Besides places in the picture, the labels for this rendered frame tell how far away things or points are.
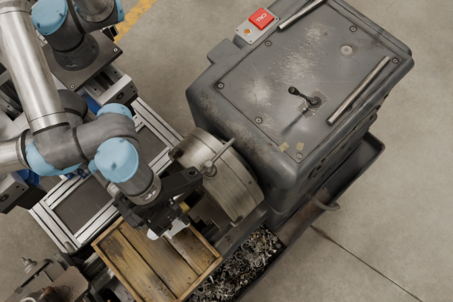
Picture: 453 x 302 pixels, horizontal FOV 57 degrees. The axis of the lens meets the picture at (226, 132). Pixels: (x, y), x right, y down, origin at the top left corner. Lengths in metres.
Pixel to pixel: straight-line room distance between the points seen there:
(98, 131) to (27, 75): 0.18
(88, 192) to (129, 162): 1.60
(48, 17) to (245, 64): 0.59
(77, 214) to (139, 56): 1.13
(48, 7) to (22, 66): 0.48
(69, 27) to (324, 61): 0.77
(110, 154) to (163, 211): 0.22
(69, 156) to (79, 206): 1.49
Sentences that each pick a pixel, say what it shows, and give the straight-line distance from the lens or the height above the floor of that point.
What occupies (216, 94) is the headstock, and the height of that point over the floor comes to 1.25.
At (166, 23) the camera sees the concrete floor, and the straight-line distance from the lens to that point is 3.00.
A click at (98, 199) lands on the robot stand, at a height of 0.21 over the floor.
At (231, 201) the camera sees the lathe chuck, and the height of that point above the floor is 1.19.
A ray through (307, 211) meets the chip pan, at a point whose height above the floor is 0.54.
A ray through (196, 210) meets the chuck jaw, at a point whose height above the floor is 1.11.
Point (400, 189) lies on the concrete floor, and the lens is 2.57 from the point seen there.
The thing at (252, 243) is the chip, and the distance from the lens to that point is 1.82.
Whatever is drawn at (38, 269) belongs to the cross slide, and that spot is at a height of 0.97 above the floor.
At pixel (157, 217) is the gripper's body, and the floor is 1.45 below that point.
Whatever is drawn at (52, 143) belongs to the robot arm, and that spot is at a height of 1.60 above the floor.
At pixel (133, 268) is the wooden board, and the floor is 0.89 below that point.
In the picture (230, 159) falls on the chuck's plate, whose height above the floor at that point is 1.23.
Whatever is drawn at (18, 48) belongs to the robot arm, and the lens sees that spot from 0.94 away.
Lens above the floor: 2.36
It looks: 68 degrees down
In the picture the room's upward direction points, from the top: 9 degrees counter-clockwise
